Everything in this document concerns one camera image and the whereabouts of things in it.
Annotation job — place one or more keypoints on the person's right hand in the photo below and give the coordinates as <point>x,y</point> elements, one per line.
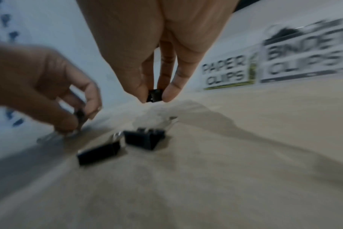
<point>160,26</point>

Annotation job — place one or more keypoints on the person's left hand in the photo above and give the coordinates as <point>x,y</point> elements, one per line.
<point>27,78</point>

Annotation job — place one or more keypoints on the small black binder clip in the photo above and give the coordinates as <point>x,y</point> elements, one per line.
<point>99,153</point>
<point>143,138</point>
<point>155,95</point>
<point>80,115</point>

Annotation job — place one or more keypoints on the clear two-compartment plastic box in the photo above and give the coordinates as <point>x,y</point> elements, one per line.
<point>225,71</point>

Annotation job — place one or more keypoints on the pile of black binder clips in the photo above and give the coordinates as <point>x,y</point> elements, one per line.
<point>284,33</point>

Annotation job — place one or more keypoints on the transparent box for binder clips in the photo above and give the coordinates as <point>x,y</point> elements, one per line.
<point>304,60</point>

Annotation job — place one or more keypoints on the black white marker wristband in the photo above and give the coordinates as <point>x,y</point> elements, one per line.
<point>1,24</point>

